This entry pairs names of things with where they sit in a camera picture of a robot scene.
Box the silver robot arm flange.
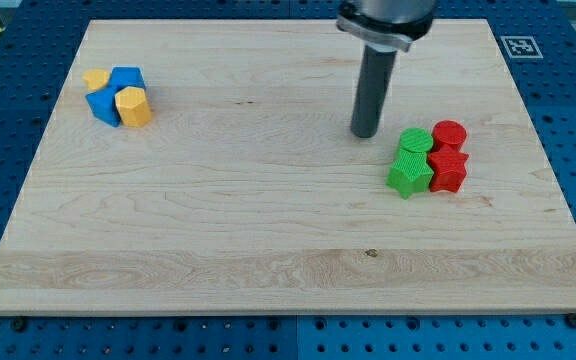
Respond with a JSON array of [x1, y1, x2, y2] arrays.
[[336, 0, 439, 53]]

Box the blue triangle block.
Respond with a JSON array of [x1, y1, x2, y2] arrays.
[[85, 87, 121, 127]]

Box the light wooden board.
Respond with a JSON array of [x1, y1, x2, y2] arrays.
[[0, 19, 576, 316]]

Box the green star block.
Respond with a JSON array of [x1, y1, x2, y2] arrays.
[[386, 149, 434, 199]]

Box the green cylinder block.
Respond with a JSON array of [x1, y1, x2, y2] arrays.
[[398, 128, 434, 153]]

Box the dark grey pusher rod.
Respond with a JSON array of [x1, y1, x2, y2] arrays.
[[350, 45, 397, 138]]

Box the red star block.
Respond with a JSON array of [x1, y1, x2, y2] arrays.
[[427, 145, 469, 193]]

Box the red cylinder block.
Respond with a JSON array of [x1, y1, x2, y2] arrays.
[[432, 120, 467, 151]]

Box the yellow hexagon block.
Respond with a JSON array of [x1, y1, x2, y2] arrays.
[[114, 86, 153, 127]]

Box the blue cube block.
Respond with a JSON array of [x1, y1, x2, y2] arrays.
[[108, 67, 146, 89]]

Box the yellow heart block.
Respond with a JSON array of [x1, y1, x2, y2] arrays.
[[82, 69, 111, 92]]

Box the white fiducial marker tag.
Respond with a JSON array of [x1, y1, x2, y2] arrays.
[[500, 36, 543, 59]]

